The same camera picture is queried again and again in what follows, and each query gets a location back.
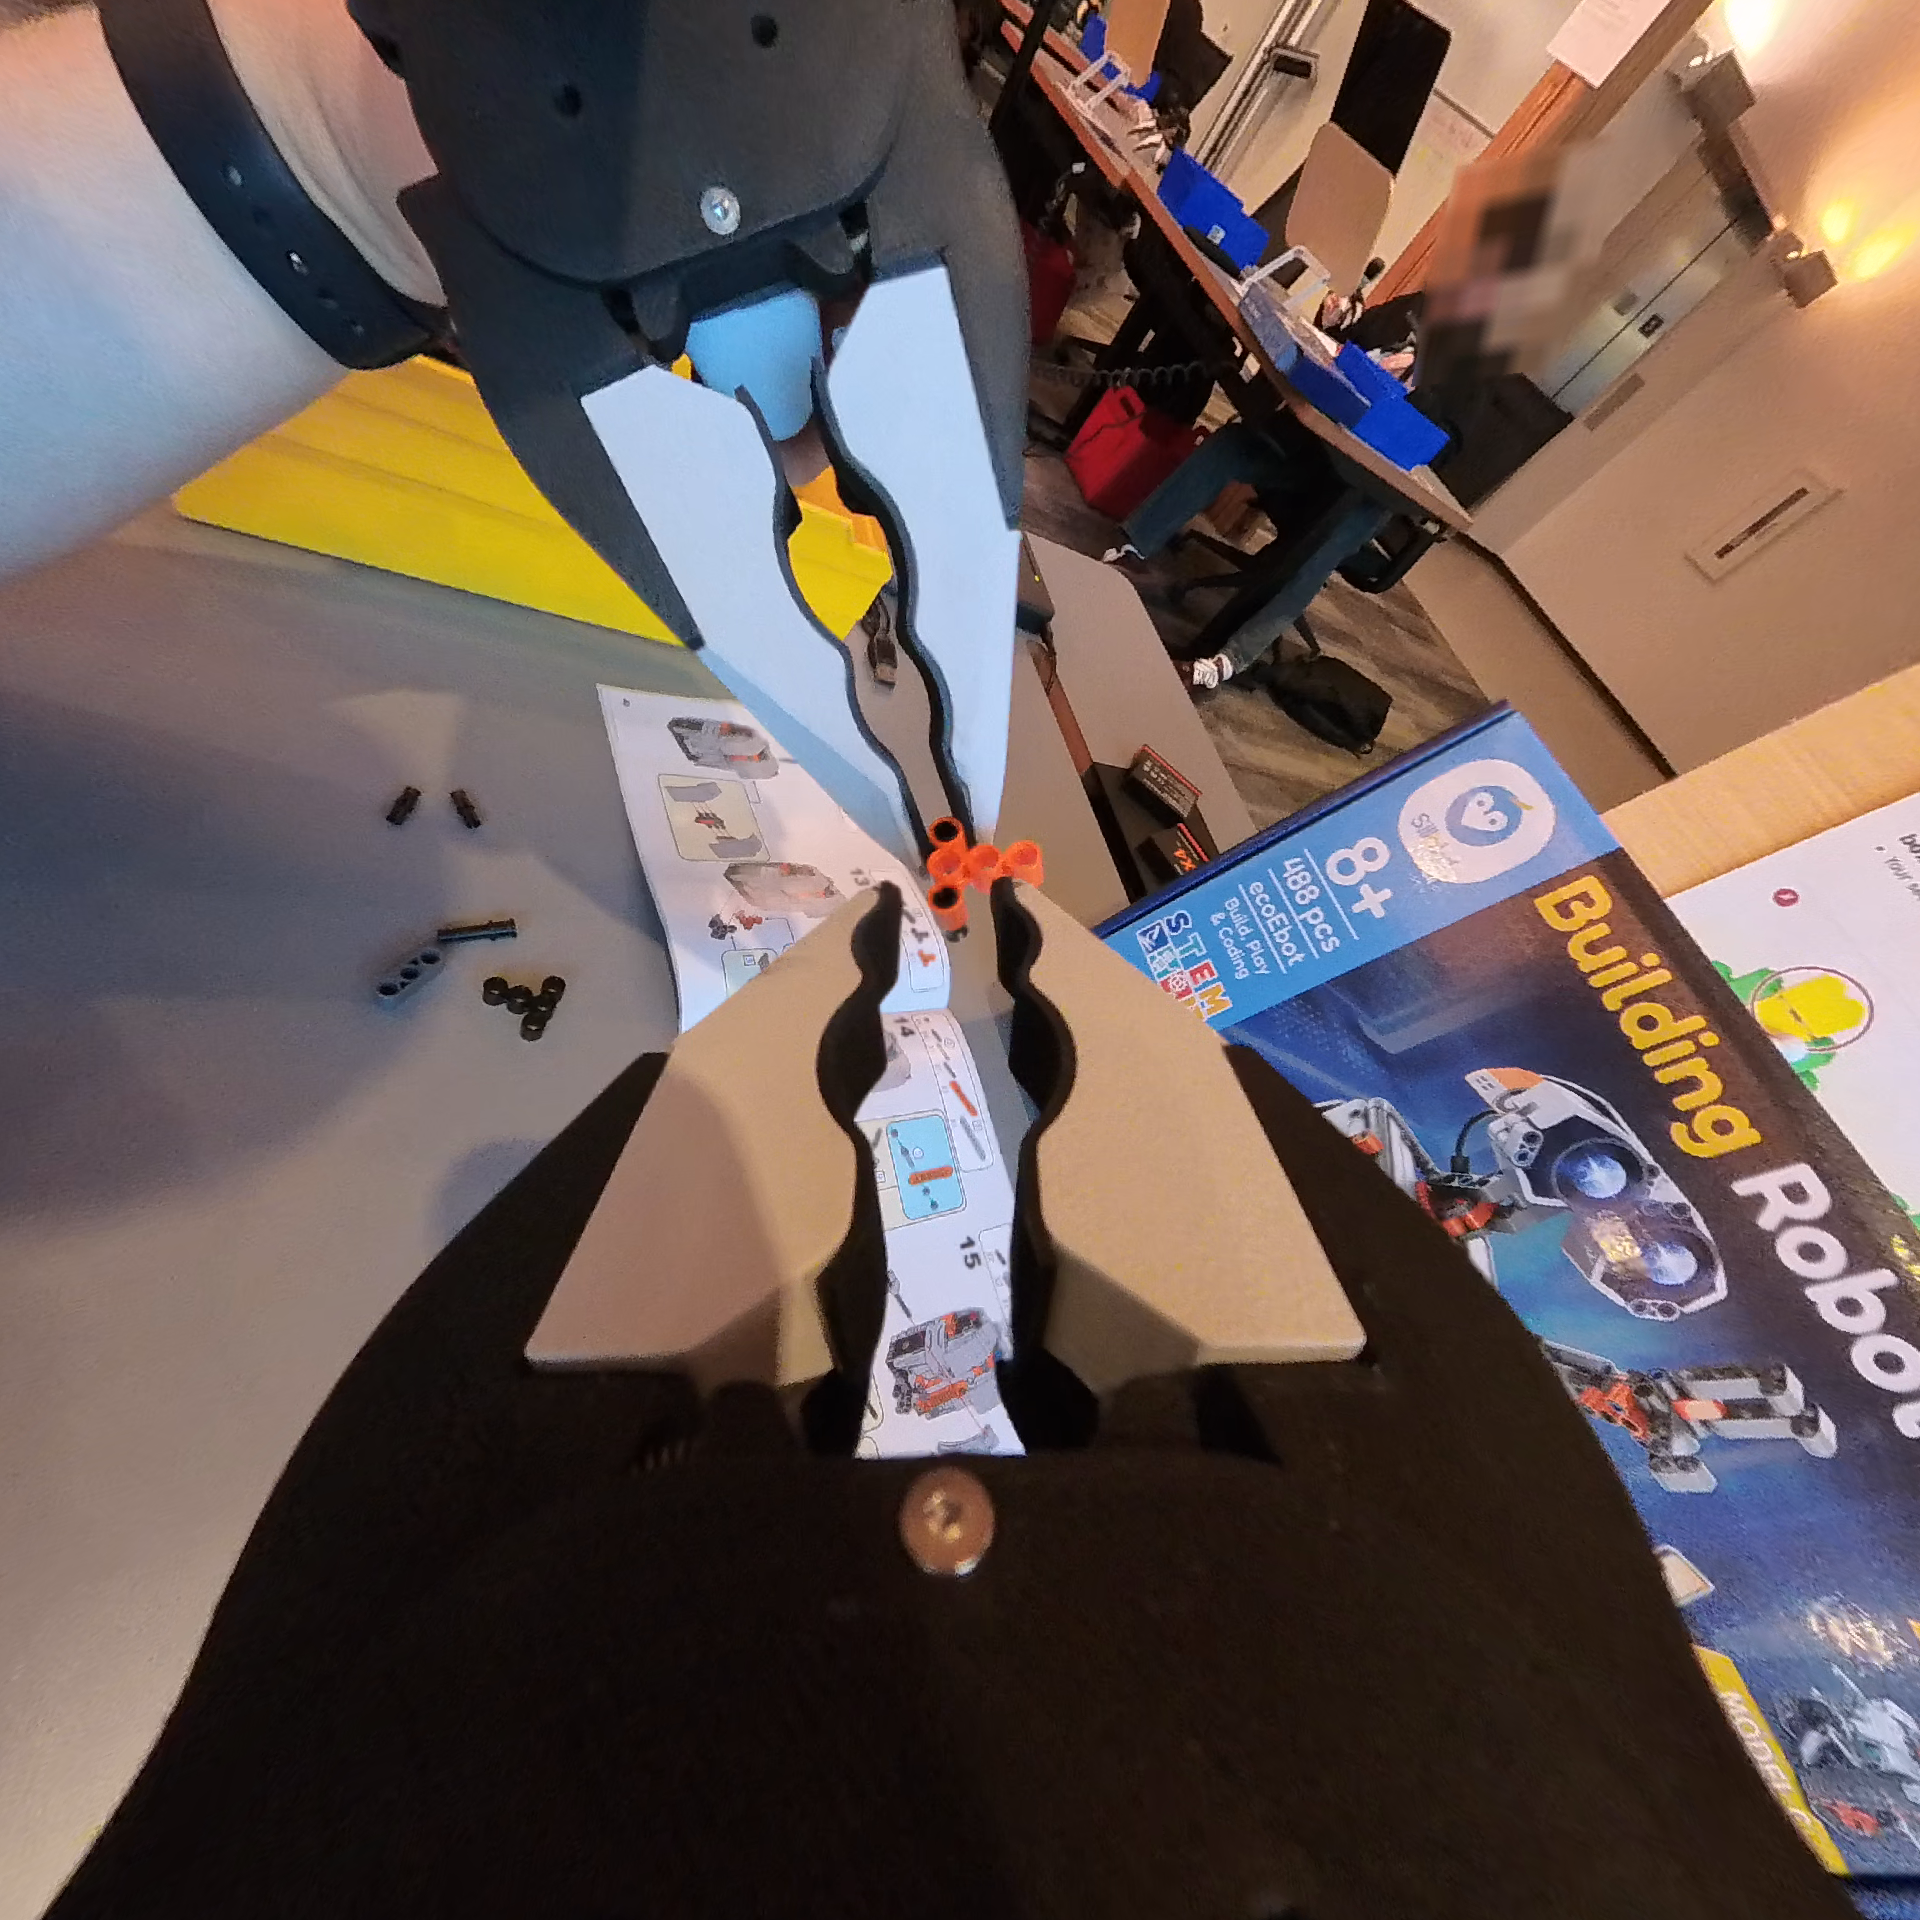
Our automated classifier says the wooden post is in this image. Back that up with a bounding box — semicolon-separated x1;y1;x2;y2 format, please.
1366;0;1714;309

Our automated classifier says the orange connector brick piece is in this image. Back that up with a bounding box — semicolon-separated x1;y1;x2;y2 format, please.
920;816;1047;920

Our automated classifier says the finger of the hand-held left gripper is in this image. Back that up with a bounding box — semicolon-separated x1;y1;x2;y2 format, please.
814;262;1031;844
580;363;933;867

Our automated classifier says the blue robot toy box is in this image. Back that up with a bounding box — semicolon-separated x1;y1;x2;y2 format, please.
1091;706;1920;1889

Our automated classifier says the white printed sheet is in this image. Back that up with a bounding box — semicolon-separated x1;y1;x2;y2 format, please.
1667;790;1920;1207

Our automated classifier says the grey side table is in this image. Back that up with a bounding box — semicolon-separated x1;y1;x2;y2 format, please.
1027;530;1260;906

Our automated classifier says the black bag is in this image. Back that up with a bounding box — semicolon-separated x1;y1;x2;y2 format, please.
1273;650;1398;754

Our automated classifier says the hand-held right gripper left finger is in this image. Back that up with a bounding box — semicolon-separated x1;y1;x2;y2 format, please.
523;882;906;1447

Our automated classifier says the wall plaque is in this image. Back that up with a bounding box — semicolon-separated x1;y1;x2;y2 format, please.
1686;470;1847;582

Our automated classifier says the black perforated wrist strap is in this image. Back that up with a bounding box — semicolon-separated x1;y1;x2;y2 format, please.
97;0;451;374

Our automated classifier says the person's left forearm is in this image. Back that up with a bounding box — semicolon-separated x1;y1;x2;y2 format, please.
0;0;454;580

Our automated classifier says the tan chair back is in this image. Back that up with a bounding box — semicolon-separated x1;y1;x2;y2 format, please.
1288;119;1398;273

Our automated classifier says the grey desk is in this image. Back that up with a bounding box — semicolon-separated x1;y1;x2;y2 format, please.
0;503;1120;1920

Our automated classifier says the red container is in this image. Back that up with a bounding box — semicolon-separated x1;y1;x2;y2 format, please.
1021;224;1087;350
1064;380;1207;519

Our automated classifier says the blue plastic bin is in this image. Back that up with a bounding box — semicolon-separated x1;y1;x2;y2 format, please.
1154;144;1273;273
1326;340;1451;470

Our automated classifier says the grey elevator door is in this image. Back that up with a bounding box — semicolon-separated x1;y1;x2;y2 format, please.
1546;144;1776;424

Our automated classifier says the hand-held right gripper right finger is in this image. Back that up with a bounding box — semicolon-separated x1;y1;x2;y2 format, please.
990;882;1371;1402

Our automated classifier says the black monitor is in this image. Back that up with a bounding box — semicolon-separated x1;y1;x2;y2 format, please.
1326;0;1456;177

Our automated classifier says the tan cardboard box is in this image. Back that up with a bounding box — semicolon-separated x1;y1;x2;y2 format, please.
1604;666;1920;902

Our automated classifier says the clear acrylic stand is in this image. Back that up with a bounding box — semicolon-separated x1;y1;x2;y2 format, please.
1237;246;1340;364

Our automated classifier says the long wooden table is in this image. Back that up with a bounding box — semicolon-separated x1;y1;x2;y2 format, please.
1018;0;1484;537

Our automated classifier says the white paper notice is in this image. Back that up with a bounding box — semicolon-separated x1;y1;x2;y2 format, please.
1546;0;1701;86

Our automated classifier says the white instruction booklet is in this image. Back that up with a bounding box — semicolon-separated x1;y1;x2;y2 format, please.
597;683;1041;1462

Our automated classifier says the yellow plastic tray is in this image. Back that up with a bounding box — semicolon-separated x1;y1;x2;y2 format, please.
173;350;891;650

